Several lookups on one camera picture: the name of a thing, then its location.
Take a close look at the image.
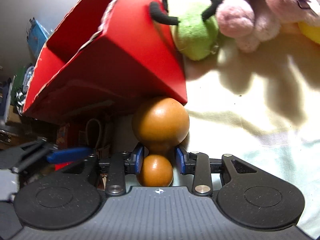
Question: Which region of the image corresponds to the green white plush toy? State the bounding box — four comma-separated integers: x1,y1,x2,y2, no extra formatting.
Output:
149,0,223,61

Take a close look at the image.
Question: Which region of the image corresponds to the green white striped cloth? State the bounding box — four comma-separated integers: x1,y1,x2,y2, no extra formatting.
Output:
14,89,26,115

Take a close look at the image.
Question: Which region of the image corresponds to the yellow plush toy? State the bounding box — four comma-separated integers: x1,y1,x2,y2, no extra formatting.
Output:
298,22,320,44

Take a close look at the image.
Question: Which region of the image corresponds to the pink plush toy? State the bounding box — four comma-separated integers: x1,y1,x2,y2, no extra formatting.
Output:
215,0,319,53

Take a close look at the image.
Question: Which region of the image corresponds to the blue bag in plastic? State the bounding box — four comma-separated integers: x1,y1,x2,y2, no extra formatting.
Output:
27,18,50,58

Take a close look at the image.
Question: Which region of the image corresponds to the brown wooden gourd massager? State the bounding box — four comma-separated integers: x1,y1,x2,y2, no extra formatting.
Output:
132,97,190,187

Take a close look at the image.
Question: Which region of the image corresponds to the red cardboard box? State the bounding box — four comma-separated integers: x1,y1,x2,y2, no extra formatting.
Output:
23,0,187,124

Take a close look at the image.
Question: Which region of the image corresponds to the brown paper bag with handle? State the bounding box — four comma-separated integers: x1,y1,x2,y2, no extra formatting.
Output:
85,118,108,159

